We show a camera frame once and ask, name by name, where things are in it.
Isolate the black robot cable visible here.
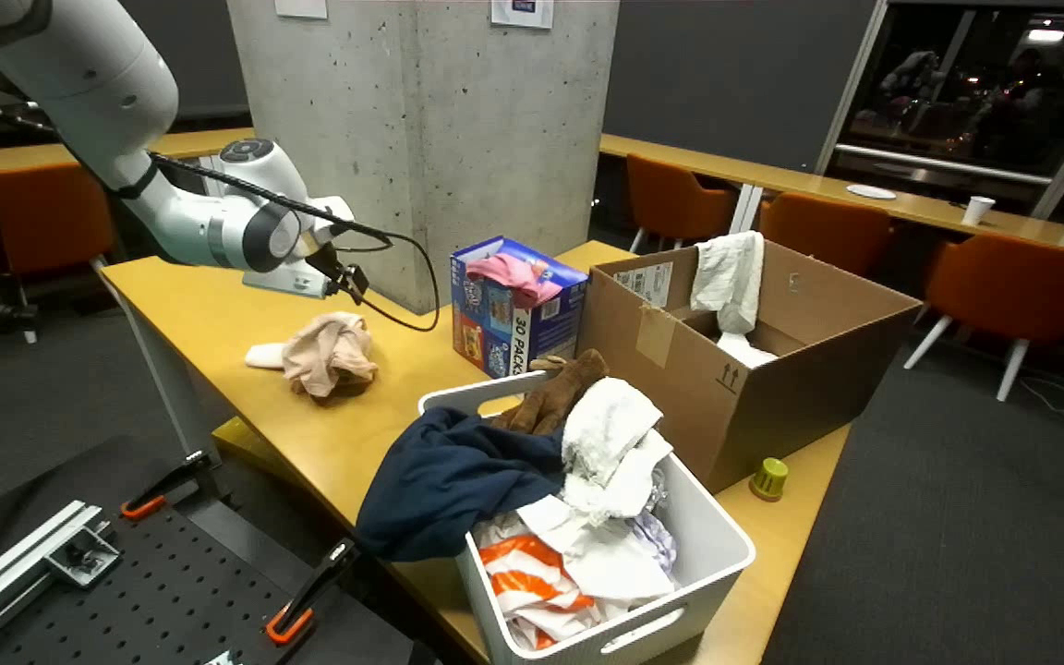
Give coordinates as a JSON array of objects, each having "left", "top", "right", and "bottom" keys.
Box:
[{"left": 145, "top": 153, "right": 446, "bottom": 335}]

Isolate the brown cardboard box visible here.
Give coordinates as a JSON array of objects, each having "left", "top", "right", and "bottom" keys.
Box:
[{"left": 576, "top": 233, "right": 929, "bottom": 495}]

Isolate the brown plush toy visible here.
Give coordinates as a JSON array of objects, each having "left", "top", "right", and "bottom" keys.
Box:
[{"left": 488, "top": 349, "right": 613, "bottom": 441}]

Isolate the pink cloth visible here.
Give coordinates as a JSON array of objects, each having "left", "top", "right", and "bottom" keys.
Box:
[{"left": 464, "top": 249, "right": 570, "bottom": 309}]

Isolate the orange and white cloth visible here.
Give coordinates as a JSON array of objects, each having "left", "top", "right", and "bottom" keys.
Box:
[{"left": 477, "top": 528, "right": 599, "bottom": 655}]

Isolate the orange chair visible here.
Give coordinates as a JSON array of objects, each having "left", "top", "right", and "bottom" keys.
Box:
[
  {"left": 0, "top": 164, "right": 121, "bottom": 349},
  {"left": 619, "top": 157, "right": 740, "bottom": 259},
  {"left": 757, "top": 193, "right": 900, "bottom": 281},
  {"left": 900, "top": 233, "right": 1064, "bottom": 405}
]

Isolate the dark window with frame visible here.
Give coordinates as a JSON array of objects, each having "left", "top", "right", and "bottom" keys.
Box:
[{"left": 816, "top": 0, "right": 1064, "bottom": 222}]

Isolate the white crumpled cloth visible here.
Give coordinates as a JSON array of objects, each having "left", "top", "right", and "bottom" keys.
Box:
[{"left": 514, "top": 372, "right": 685, "bottom": 605}]

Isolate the black perforated breadboard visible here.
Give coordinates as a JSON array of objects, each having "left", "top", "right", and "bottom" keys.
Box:
[{"left": 0, "top": 495, "right": 361, "bottom": 665}]

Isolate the orange-handled black clamp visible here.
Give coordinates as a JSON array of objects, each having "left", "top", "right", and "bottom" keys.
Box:
[
  {"left": 113, "top": 447, "right": 213, "bottom": 523},
  {"left": 261, "top": 536, "right": 357, "bottom": 650}
]

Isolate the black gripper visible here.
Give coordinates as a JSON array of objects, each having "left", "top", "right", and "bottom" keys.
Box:
[{"left": 302, "top": 238, "right": 376, "bottom": 309}]

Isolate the navy blue cloth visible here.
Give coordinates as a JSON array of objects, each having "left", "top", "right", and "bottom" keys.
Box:
[{"left": 356, "top": 403, "right": 570, "bottom": 567}]

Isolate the white cloth on cardboard box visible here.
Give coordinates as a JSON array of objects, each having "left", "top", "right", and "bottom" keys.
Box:
[{"left": 688, "top": 230, "right": 778, "bottom": 372}]

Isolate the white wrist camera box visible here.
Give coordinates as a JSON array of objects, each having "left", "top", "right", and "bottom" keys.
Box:
[{"left": 239, "top": 259, "right": 344, "bottom": 303}]

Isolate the white paper cup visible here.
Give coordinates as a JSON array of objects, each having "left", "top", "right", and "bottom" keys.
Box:
[{"left": 956, "top": 193, "right": 1000, "bottom": 233}]

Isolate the blue printed cardboard box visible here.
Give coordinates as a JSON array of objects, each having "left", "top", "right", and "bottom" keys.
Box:
[{"left": 446, "top": 233, "right": 592, "bottom": 381}]

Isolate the small yellow-green cap object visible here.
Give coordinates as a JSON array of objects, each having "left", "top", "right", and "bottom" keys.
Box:
[{"left": 745, "top": 453, "right": 793, "bottom": 506}]

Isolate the pink shirt with orange print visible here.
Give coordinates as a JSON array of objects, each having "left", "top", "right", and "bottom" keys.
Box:
[{"left": 243, "top": 309, "right": 385, "bottom": 405}]

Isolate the aluminium rail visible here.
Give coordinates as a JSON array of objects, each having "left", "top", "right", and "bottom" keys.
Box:
[{"left": 0, "top": 495, "right": 126, "bottom": 634}]

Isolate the long wooden window desk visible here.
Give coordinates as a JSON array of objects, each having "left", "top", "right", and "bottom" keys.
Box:
[{"left": 594, "top": 128, "right": 1064, "bottom": 261}]

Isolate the white plastic basket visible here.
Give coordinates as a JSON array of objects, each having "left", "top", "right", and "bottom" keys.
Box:
[{"left": 413, "top": 365, "right": 762, "bottom": 665}]

